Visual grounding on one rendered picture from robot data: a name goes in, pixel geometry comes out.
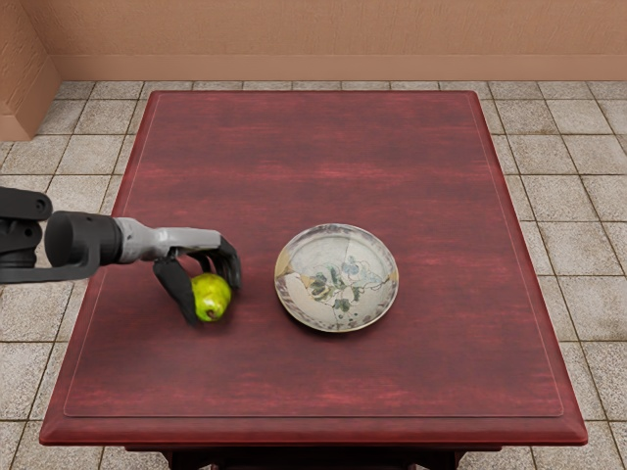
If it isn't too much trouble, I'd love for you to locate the patterned ceramic plate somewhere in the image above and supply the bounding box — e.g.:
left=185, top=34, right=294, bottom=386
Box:
left=273, top=222, right=400, bottom=334

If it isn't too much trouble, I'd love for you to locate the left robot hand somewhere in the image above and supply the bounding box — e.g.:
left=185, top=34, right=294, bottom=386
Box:
left=114, top=216, right=243, bottom=326

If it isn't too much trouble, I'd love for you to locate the green pear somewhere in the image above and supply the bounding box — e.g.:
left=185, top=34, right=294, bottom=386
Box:
left=190, top=272, right=233, bottom=323

